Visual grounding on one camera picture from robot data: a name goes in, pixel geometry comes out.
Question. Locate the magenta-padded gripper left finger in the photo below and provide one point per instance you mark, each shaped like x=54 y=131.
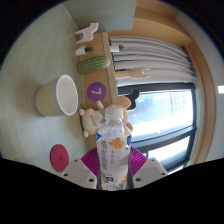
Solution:
x=80 y=173

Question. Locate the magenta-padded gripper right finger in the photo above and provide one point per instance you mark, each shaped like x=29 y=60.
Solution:
x=150 y=170

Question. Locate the clear plastic water bottle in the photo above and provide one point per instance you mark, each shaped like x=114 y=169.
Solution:
x=113 y=156

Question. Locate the flat round red coaster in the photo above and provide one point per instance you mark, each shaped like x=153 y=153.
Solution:
x=59 y=158

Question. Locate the cream plush mouse toy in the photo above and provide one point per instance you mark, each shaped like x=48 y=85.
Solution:
x=91 y=120

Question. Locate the black horse figure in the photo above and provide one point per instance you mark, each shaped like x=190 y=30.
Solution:
x=134 y=98

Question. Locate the pale yellow cup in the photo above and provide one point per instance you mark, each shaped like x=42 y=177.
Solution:
x=50 y=100

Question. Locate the round purple number sign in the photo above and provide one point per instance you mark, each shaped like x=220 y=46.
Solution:
x=96 y=92

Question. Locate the wooden hand figure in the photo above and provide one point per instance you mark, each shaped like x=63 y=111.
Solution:
x=135 y=73

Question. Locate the ceiling lights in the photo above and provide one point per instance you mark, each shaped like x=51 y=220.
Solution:
x=221 y=89

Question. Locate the tall green cactus ornament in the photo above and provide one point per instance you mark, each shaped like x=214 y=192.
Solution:
x=93 y=64

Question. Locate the grey window curtain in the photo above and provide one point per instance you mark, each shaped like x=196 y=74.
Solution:
x=153 y=60

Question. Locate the small potted plant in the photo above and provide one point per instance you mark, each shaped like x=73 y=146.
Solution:
x=81 y=51
x=114 y=48

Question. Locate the pink wooden horse figure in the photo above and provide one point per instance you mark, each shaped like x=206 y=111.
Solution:
x=87 y=33

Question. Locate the pale green desk partition panel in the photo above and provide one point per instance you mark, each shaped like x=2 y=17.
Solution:
x=103 y=15

